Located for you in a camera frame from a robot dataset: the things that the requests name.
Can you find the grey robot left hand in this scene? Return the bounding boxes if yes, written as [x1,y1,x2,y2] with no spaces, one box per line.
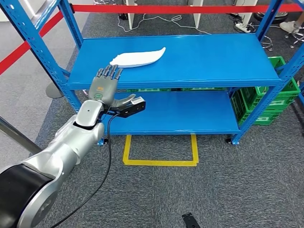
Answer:
[88,65,137,109]

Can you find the white curved plastic part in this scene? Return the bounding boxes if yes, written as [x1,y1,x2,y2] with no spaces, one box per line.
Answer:
[109,47,167,68]

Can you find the blue metal shelf rack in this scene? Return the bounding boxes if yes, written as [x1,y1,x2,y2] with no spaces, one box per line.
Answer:
[0,0,304,146]

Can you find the green plastic crate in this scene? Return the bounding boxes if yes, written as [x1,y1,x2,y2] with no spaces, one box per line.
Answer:
[240,57,301,111]
[180,87,226,92]
[230,91,283,126]
[127,88,171,93]

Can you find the white desk leg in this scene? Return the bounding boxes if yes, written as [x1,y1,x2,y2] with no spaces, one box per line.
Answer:
[238,0,258,26]
[126,0,138,30]
[189,0,204,29]

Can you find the yellow floor tape square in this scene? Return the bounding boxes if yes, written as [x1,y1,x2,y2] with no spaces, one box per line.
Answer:
[122,133,199,167]

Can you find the short red barrier belt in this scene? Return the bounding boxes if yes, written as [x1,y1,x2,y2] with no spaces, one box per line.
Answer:
[0,11,64,76]

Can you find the chrome stanchion with mirror base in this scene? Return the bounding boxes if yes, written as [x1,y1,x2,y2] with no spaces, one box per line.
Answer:
[0,116,42,155]

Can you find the black robot right foot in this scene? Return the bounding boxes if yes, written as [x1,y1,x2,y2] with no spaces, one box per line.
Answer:
[181,212,201,228]

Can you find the white power strip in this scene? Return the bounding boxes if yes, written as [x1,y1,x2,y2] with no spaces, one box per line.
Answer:
[234,22,252,34]

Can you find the person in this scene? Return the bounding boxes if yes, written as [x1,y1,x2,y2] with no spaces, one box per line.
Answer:
[280,20,302,34]

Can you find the chrome chair base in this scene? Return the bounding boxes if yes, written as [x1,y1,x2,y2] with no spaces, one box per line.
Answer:
[284,27,304,49]

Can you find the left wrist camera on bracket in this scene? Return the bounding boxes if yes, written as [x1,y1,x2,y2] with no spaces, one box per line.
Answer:
[108,96,146,119]

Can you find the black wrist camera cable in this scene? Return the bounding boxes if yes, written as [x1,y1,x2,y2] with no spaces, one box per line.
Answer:
[48,113,121,228]

